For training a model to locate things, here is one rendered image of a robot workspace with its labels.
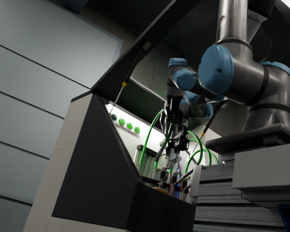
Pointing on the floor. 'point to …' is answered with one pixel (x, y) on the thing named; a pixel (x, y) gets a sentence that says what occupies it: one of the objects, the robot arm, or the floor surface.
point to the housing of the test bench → (57, 165)
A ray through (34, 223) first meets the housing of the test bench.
